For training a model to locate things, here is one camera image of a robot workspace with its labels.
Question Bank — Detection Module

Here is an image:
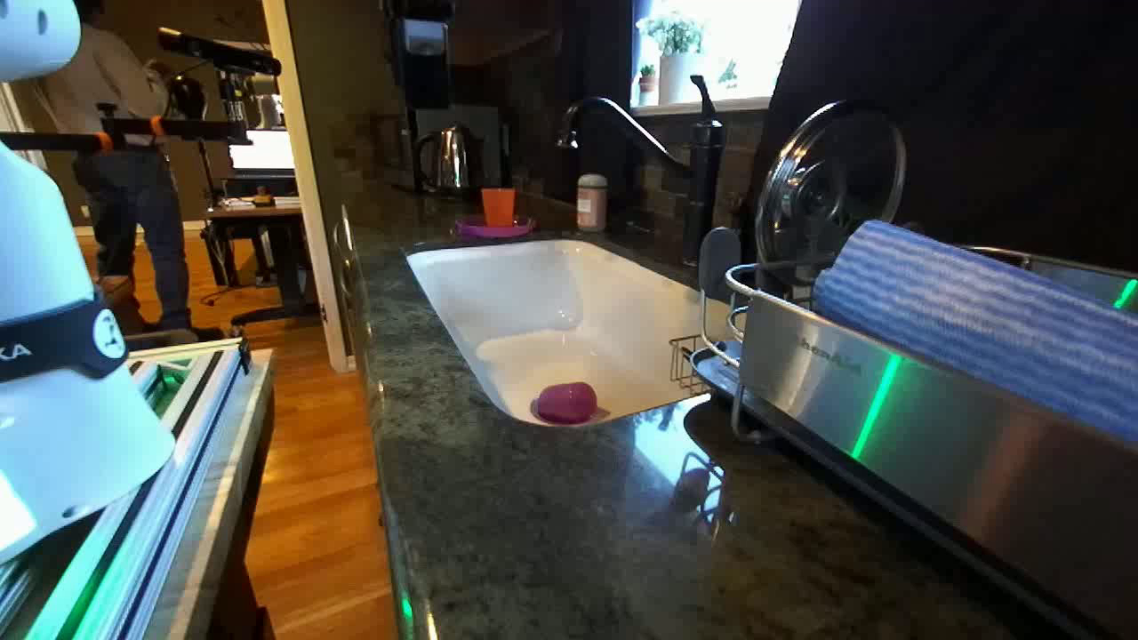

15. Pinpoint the dark wooden table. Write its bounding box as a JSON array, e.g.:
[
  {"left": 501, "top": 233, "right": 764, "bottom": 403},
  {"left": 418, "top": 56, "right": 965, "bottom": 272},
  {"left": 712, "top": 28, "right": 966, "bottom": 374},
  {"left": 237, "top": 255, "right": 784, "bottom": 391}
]
[{"left": 201, "top": 193, "right": 320, "bottom": 328}]

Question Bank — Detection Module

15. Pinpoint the dark robot gripper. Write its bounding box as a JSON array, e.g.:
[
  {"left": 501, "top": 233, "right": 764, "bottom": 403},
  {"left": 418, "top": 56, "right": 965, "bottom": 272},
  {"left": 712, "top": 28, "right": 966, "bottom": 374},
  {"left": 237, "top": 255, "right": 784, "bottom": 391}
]
[{"left": 394, "top": 0, "right": 456, "bottom": 110}]

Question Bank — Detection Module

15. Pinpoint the grey box behind kettle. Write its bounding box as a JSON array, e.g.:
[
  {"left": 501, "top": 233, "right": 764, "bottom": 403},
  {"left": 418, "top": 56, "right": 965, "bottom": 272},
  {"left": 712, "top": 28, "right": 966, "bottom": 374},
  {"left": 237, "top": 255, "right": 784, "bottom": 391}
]
[{"left": 449, "top": 103, "right": 514, "bottom": 193}]

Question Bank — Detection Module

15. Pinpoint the black curved faucet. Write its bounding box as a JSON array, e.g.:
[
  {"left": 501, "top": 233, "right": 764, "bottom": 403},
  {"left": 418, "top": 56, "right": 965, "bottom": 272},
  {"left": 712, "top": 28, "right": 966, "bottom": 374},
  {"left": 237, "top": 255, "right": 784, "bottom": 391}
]
[{"left": 556, "top": 92, "right": 698, "bottom": 237}]

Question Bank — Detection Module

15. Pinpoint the small white bottle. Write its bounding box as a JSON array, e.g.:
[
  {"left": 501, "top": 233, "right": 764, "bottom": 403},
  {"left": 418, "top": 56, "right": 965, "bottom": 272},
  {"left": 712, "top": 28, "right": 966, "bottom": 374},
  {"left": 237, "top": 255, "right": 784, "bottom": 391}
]
[{"left": 573, "top": 169, "right": 611, "bottom": 233}]

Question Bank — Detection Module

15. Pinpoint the black camera rig equipment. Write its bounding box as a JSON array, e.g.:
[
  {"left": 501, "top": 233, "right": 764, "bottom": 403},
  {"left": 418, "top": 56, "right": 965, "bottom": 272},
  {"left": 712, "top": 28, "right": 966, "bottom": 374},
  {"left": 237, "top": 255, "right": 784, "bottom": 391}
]
[{"left": 151, "top": 25, "right": 292, "bottom": 136}]

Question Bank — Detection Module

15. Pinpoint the narrow black curtain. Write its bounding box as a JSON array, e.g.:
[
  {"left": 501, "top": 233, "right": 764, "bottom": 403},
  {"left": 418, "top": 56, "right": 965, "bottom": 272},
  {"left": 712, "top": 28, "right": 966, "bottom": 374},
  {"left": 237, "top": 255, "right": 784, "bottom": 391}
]
[{"left": 551, "top": 0, "right": 639, "bottom": 231}]

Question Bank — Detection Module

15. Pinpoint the orange cup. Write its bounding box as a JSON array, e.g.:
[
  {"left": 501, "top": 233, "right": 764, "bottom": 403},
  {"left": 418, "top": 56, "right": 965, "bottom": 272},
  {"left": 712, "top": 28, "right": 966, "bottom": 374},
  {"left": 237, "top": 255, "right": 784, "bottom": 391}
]
[{"left": 477, "top": 184, "right": 524, "bottom": 231}]

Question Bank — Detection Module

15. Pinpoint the black bar with orange clamps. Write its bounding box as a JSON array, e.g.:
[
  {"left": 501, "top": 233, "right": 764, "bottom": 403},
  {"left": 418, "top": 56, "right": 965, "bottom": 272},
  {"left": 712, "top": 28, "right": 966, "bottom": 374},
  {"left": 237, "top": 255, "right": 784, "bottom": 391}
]
[{"left": 0, "top": 103, "right": 257, "bottom": 154}]

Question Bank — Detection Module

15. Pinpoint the person in grey shirt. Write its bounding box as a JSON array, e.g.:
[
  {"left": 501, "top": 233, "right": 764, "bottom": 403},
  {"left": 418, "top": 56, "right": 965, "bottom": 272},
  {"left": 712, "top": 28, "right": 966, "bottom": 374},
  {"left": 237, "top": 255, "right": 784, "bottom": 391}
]
[{"left": 47, "top": 0, "right": 196, "bottom": 334}]

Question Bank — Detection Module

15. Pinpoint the white sink basin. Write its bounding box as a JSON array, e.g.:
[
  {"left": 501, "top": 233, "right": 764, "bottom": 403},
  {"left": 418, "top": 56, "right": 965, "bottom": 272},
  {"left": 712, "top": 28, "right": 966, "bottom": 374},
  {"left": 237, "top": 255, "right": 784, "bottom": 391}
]
[{"left": 404, "top": 233, "right": 740, "bottom": 434}]

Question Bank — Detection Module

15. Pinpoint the black soap dispenser pump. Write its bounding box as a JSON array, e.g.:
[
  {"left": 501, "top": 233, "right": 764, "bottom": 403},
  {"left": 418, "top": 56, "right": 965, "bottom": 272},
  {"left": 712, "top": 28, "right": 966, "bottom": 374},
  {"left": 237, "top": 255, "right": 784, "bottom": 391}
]
[{"left": 680, "top": 71, "right": 730, "bottom": 269}]

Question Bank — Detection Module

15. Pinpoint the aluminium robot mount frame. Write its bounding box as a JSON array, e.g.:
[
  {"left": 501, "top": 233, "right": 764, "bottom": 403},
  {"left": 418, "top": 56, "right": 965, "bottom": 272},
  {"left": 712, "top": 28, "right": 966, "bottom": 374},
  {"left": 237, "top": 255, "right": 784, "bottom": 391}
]
[{"left": 0, "top": 334, "right": 276, "bottom": 640}]

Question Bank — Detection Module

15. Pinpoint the purple sponge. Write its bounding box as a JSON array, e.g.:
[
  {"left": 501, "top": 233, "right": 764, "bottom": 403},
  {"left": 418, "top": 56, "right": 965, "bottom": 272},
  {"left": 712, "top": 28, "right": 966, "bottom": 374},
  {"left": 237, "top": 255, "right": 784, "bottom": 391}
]
[{"left": 525, "top": 377, "right": 603, "bottom": 427}]

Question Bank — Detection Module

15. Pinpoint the blue striped cloth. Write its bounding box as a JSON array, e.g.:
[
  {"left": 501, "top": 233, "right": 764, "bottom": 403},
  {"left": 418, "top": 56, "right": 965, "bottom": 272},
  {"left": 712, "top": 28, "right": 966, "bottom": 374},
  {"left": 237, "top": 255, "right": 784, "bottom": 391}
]
[{"left": 812, "top": 218, "right": 1138, "bottom": 451}]

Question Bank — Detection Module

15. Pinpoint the stainless steel dish rack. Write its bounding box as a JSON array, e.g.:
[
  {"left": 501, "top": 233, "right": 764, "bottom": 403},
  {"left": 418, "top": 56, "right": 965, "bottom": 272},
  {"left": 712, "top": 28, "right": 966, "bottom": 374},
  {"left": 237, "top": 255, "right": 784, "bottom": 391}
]
[{"left": 693, "top": 242, "right": 1138, "bottom": 640}]

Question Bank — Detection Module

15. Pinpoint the wide black curtain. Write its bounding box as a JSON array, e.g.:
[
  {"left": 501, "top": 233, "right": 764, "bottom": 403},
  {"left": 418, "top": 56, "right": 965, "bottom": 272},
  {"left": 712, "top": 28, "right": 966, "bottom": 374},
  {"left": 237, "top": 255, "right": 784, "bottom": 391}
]
[{"left": 736, "top": 0, "right": 1138, "bottom": 272}]

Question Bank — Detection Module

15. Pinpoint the bright window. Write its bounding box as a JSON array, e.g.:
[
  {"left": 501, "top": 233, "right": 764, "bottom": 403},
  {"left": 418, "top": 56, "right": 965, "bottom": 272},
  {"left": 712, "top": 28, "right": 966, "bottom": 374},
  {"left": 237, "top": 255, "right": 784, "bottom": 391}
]
[{"left": 624, "top": 0, "right": 802, "bottom": 118}]

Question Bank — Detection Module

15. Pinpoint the plant in white pot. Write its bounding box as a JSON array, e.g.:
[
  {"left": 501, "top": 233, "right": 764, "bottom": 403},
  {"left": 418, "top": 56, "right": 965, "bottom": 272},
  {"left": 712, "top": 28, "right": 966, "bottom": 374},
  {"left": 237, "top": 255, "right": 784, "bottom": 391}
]
[{"left": 639, "top": 12, "right": 712, "bottom": 105}]

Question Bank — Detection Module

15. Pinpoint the stainless steel kettle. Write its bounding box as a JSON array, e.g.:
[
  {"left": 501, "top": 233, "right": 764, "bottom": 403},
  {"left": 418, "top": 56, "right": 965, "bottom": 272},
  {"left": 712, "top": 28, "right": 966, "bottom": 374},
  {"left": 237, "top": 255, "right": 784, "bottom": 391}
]
[{"left": 411, "top": 121, "right": 482, "bottom": 197}]

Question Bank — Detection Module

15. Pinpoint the bright laptop screen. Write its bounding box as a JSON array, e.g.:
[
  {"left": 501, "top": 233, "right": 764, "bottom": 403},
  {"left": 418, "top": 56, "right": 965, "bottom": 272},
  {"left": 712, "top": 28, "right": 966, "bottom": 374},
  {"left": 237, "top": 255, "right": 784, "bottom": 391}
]
[{"left": 222, "top": 124, "right": 299, "bottom": 176}]

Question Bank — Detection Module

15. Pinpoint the purple bowl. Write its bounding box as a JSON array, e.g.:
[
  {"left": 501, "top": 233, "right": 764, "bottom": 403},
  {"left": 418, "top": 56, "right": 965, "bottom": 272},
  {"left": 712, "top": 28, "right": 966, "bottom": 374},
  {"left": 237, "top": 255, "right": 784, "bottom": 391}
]
[{"left": 450, "top": 214, "right": 539, "bottom": 250}]

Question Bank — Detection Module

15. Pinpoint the glass pot lid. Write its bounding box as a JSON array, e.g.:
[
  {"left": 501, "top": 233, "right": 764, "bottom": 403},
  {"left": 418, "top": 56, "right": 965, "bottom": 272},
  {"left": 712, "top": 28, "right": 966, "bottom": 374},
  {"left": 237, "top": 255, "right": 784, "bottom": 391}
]
[{"left": 750, "top": 95, "right": 911, "bottom": 291}]

